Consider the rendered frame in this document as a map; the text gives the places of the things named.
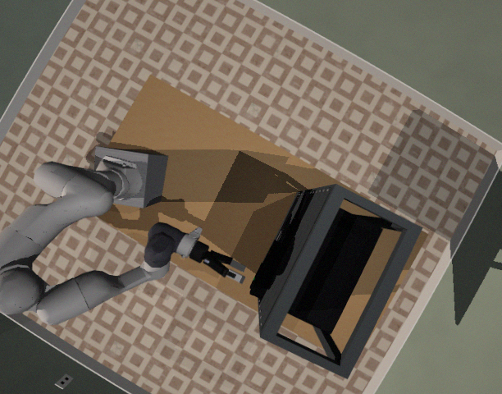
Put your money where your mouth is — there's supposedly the black server rack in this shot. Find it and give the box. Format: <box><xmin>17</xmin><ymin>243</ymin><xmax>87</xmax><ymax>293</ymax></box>
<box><xmin>249</xmin><ymin>184</ymin><xmax>422</xmax><ymax>378</ymax></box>

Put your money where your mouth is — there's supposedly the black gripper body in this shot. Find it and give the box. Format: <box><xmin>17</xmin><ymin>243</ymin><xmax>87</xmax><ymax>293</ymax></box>
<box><xmin>189</xmin><ymin>241</ymin><xmax>215</xmax><ymax>263</ymax></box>

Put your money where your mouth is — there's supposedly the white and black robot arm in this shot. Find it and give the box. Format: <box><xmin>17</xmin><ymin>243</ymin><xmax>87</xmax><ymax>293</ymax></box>
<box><xmin>0</xmin><ymin>156</ymin><xmax>202</xmax><ymax>325</ymax></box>

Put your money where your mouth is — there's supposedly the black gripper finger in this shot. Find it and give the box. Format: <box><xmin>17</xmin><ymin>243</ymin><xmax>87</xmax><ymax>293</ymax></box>
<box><xmin>211</xmin><ymin>250</ymin><xmax>246</xmax><ymax>272</ymax></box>
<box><xmin>203</xmin><ymin>254</ymin><xmax>245</xmax><ymax>284</ymax></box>

